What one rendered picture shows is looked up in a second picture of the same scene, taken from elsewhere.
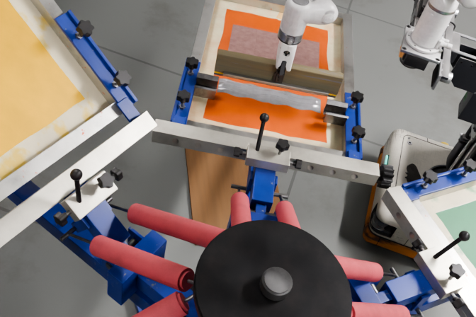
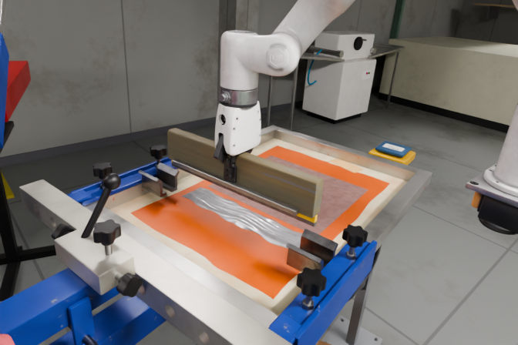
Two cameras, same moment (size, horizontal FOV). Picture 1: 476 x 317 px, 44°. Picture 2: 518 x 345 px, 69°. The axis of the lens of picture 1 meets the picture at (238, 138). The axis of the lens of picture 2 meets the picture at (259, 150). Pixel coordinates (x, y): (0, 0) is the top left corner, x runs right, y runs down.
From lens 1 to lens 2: 139 cm
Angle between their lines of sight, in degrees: 41
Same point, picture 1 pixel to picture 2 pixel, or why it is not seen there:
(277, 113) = (232, 237)
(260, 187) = (26, 298)
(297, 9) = (227, 37)
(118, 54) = not seen: hidden behind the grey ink
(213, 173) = not seen: outside the picture
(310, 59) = (340, 200)
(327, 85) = (295, 196)
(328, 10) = (274, 43)
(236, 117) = (173, 224)
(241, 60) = (190, 141)
